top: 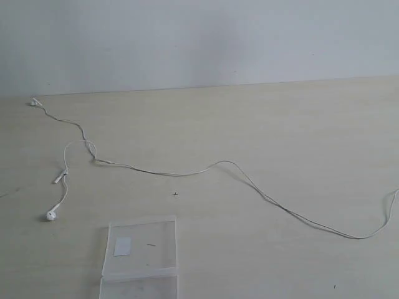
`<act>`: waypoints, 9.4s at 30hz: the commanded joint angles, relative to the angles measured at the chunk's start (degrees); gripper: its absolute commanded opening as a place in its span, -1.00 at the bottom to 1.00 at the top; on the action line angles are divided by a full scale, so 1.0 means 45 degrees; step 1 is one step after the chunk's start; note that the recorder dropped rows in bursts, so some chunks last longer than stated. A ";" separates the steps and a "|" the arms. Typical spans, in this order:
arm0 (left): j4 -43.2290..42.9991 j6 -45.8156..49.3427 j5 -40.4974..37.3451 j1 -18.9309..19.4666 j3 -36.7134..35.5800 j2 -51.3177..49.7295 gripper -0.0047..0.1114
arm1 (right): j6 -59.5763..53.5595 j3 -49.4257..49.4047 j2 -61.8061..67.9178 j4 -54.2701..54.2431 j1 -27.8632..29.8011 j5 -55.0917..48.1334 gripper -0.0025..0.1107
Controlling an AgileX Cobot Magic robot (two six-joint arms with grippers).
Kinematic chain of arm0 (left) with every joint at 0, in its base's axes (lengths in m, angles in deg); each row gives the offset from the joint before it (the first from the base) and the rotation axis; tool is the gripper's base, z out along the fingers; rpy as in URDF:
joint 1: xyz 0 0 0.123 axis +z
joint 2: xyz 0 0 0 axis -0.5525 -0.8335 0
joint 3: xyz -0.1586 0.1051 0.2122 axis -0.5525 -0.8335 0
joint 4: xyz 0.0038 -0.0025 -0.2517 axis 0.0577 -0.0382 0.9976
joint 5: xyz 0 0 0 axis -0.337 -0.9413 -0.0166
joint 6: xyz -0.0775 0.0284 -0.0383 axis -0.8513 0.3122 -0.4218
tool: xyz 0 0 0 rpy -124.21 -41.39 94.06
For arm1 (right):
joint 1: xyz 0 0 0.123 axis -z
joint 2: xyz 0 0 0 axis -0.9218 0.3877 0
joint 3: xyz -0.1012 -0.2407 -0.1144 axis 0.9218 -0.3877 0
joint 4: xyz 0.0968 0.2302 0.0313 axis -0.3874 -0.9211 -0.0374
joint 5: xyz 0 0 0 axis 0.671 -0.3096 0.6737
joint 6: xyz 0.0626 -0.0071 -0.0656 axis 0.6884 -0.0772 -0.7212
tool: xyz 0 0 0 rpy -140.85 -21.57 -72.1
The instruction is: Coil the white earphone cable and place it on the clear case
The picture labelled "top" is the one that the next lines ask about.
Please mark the white wired earphones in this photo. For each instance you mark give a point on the white wired earphones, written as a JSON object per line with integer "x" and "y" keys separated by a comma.
{"x": 51, "y": 214}

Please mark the clear plastic box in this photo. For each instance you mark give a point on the clear plastic box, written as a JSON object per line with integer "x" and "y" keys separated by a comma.
{"x": 141, "y": 259}

